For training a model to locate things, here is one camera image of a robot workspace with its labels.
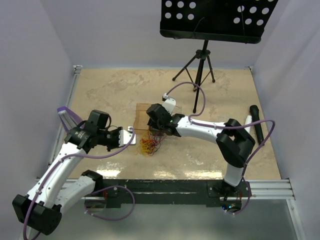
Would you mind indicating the yellow red cable ball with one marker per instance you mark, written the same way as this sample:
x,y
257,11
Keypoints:
x,y
150,143

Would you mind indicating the black music stand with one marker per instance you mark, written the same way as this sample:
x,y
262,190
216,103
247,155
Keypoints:
x,y
235,21

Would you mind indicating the white microphone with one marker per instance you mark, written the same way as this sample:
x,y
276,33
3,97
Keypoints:
x,y
248,121

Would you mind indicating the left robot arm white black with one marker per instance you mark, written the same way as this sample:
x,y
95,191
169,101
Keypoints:
x,y
42,207

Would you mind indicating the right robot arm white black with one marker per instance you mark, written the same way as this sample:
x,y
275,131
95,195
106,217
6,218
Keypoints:
x,y
233,141

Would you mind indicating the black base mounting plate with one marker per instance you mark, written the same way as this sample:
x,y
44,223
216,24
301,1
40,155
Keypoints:
x,y
209,193

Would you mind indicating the clear transparent bin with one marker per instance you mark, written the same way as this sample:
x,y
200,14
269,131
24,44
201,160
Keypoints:
x,y
177,110

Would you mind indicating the orange transparent bin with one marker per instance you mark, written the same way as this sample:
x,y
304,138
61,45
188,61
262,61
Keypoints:
x,y
141,117

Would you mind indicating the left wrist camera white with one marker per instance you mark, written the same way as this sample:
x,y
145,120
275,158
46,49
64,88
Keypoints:
x,y
127,136

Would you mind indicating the black microphone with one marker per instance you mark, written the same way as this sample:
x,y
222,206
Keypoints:
x,y
254,112

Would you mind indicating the purple metronome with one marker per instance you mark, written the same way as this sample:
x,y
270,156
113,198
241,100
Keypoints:
x,y
69,119

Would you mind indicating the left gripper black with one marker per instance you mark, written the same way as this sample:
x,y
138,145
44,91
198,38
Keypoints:
x,y
116,130

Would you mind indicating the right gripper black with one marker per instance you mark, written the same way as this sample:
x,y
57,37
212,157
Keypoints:
x,y
154,124

